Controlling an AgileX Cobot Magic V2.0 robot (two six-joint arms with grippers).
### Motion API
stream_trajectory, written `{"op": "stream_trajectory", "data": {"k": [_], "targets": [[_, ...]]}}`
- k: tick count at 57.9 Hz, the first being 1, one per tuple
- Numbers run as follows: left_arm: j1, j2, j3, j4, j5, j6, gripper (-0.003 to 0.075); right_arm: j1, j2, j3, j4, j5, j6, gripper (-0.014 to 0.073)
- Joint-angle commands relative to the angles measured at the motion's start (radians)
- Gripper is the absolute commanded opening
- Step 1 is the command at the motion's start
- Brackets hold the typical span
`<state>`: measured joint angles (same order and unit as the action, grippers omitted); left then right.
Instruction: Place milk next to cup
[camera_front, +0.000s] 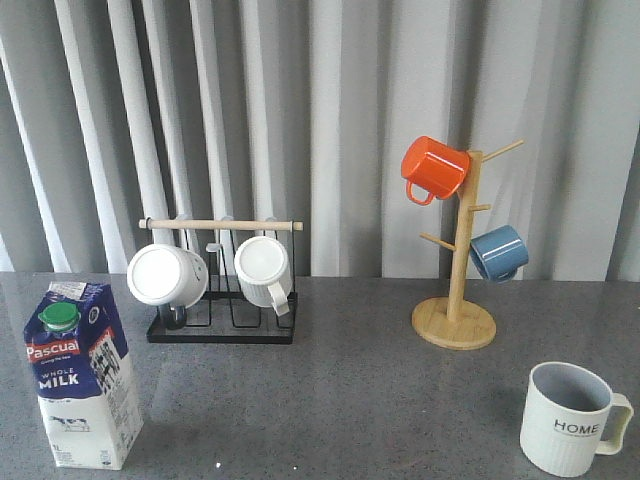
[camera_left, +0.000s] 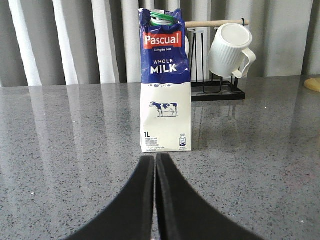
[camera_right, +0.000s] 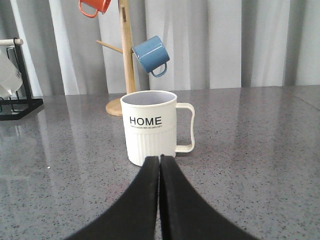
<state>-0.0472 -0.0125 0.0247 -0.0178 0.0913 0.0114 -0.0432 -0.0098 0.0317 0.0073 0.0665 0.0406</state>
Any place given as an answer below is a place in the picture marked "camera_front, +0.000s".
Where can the white HOME mug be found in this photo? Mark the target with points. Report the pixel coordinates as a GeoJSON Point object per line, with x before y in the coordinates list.
{"type": "Point", "coordinates": [570, 416]}

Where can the grey white curtain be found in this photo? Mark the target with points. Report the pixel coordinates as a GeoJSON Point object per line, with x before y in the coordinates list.
{"type": "Point", "coordinates": [112, 111]}

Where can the white smooth mug on rack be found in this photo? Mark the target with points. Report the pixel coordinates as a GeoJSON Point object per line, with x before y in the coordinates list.
{"type": "Point", "coordinates": [163, 274]}

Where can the orange mug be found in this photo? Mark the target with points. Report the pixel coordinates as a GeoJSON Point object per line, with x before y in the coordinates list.
{"type": "Point", "coordinates": [432, 170]}

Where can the wooden mug tree stand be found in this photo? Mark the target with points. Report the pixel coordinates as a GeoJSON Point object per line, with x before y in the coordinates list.
{"type": "Point", "coordinates": [452, 322]}

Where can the blue white milk carton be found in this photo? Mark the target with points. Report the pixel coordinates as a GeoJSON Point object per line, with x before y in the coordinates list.
{"type": "Point", "coordinates": [83, 376]}

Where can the blue mug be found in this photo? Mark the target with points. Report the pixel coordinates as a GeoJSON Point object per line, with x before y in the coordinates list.
{"type": "Point", "coordinates": [498, 254]}

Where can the black wire mug rack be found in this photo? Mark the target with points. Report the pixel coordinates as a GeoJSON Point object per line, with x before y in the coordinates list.
{"type": "Point", "coordinates": [223, 314]}

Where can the white ribbed mug on rack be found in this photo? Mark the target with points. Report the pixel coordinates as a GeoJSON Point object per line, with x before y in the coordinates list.
{"type": "Point", "coordinates": [263, 270]}

